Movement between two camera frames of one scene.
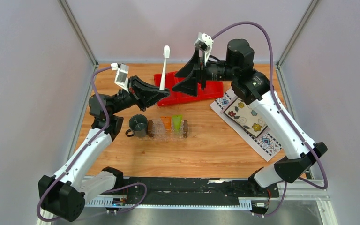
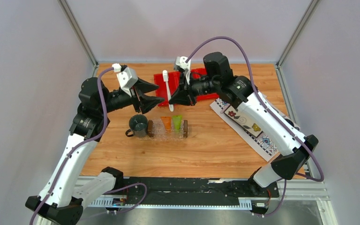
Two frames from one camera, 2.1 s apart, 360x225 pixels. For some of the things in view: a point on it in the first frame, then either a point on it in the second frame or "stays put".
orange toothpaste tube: [167, 121] stays put
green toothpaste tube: [177, 122] stays put
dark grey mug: [138, 124] stays put
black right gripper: [196, 68] to [183, 97]
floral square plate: [249, 117] stays put
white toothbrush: [167, 53] to [165, 78]
